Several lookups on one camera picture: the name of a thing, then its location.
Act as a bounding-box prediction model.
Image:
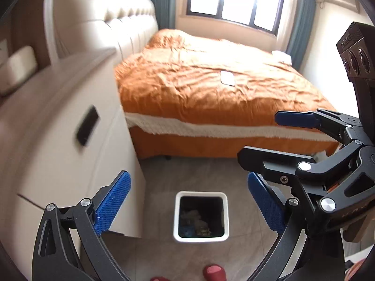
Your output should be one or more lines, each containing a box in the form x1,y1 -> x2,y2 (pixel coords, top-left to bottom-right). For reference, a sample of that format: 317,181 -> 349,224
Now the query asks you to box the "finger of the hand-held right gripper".
237,145 -> 375,215
274,108 -> 365,153

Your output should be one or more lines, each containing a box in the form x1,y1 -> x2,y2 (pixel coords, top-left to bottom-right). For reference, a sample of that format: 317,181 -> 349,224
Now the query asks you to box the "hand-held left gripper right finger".
246,172 -> 346,281

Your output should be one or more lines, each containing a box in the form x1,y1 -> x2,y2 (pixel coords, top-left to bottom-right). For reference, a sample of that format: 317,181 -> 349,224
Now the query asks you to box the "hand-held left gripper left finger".
32,170 -> 132,281

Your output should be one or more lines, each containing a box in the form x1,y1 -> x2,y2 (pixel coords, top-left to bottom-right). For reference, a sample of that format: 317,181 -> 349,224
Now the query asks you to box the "white square trash bin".
172,191 -> 229,243

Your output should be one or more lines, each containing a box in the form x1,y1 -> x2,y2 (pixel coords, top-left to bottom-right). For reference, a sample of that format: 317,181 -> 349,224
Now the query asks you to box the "person's right hand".
342,211 -> 373,243

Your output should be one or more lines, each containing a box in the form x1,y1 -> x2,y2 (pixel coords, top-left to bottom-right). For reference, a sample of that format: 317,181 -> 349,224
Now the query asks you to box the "white folded cloth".
271,50 -> 293,64

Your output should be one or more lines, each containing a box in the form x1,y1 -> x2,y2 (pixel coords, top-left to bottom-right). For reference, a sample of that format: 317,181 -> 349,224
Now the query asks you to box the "white fringed bed sheet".
124,112 -> 337,150

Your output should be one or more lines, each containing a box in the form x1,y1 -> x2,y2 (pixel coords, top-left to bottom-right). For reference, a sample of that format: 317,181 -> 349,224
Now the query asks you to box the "crumpled paper scrap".
181,209 -> 206,226

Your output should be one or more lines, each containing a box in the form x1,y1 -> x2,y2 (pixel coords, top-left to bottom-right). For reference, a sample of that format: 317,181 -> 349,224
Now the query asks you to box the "white air conditioner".
317,0 -> 361,14

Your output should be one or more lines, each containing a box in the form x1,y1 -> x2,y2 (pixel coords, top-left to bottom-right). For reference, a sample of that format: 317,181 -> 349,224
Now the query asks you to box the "teal curtain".
285,0 -> 319,71
145,0 -> 180,32

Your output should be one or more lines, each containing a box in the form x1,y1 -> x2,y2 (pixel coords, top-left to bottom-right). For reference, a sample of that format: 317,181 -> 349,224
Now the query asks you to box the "white phone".
220,70 -> 236,86

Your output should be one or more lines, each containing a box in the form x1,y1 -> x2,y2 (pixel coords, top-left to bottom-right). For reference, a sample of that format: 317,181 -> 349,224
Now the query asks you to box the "beige nightstand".
0,48 -> 147,281

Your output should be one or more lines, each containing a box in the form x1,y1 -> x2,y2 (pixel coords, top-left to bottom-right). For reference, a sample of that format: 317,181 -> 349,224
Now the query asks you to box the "blue wrapper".
179,225 -> 197,238

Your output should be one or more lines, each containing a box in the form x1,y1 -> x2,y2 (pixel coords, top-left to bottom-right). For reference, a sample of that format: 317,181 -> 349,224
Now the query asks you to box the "orange blanket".
114,28 -> 342,160

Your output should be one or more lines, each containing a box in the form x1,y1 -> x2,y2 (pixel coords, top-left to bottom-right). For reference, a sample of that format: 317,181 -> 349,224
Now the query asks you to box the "beige cushion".
0,46 -> 38,96

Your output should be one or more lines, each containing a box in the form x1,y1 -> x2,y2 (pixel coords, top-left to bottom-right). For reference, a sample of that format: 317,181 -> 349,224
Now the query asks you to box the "bed with beige padded headboard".
54,0 -> 343,161

